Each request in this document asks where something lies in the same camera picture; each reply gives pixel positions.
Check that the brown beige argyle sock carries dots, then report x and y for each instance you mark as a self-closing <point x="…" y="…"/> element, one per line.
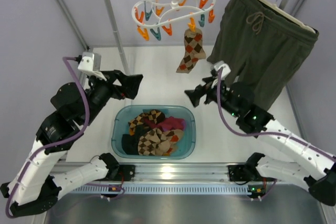
<point x="153" y="143"/>

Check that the aluminium rail frame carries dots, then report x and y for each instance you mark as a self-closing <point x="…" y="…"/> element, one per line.
<point x="152" y="178"/>

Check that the white clip sock hanger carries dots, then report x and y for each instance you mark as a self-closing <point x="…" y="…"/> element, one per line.
<point x="152" y="17"/>

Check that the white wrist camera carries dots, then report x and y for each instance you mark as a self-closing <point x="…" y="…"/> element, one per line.
<point x="220" y="67"/>
<point x="90" y="65"/>

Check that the teal plastic bin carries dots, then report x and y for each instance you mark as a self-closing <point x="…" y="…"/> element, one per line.
<point x="184" y="147"/>

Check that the beige orange argyle sock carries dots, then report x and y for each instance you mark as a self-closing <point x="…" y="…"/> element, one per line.
<point x="193" y="44"/>

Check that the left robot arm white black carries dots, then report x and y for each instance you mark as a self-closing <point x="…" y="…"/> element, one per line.
<point x="35" y="190"/>

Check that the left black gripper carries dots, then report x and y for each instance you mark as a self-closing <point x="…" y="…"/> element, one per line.
<point x="117" y="84"/>

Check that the olive green shorts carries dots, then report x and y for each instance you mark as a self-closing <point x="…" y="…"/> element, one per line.
<point x="263" y="47"/>

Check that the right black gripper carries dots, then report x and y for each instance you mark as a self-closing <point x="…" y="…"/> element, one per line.
<point x="208" y="92"/>

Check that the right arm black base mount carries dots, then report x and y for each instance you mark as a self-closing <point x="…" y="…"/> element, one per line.
<point x="241" y="173"/>

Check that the black sock in bin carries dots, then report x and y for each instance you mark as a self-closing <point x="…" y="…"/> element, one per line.
<point x="130" y="144"/>

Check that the brown orange argyle sock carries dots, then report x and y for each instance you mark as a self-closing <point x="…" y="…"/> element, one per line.
<point x="173" y="140"/>

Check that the maroon purple sock in bin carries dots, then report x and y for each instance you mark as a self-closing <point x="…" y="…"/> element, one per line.
<point x="167" y="124"/>

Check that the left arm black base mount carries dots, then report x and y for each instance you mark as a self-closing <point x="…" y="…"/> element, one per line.
<point x="124" y="173"/>

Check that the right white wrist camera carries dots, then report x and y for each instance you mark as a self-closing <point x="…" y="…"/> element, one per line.
<point x="220" y="67"/>

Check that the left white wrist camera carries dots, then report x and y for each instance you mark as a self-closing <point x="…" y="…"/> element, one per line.
<point x="90" y="65"/>

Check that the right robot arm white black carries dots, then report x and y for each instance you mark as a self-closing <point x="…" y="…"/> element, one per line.
<point x="311" y="168"/>

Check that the brown yellow argyle sock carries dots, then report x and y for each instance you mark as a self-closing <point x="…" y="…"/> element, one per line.
<point x="150" y="120"/>

